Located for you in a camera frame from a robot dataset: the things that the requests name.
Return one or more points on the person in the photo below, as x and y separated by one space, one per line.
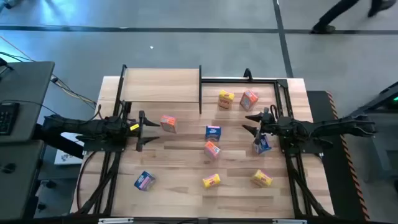
323 29

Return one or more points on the silver bracket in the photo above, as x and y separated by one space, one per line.
289 221
116 221

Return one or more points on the yellow tape tag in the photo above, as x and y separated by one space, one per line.
134 127

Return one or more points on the wooden shelf with black frame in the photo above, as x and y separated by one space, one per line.
161 85

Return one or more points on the dark neighbouring station frame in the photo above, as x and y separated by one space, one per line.
382 96

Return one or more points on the black computer mouse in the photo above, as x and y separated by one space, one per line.
8 168

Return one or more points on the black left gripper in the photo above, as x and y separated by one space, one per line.
141 130

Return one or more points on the grey desk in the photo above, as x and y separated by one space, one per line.
18 186
28 90

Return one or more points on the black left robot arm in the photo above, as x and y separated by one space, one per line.
77 126

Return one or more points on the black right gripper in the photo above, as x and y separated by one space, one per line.
273 127

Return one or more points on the black clamp bracket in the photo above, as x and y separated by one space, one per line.
247 74

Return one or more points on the black desk support beam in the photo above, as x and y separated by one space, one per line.
59 145

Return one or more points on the black caster wheel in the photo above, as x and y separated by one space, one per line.
49 184
41 206

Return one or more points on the black keyboard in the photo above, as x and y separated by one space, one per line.
7 119

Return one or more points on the blue Frosted Flakes cereal box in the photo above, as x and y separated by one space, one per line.
213 133
145 180
265 147

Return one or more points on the yellow Corn Pops cereal box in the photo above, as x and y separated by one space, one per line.
226 99
211 180
261 178

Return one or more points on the black metal table frame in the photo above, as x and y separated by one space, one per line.
242 81

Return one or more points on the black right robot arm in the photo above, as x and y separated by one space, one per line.
342 126

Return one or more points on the black hazard-striped floor mat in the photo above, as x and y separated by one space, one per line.
339 174

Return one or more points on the white printed box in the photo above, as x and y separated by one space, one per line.
66 157

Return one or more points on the orange Mini Wheats cereal box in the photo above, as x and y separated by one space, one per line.
168 123
212 150
248 100

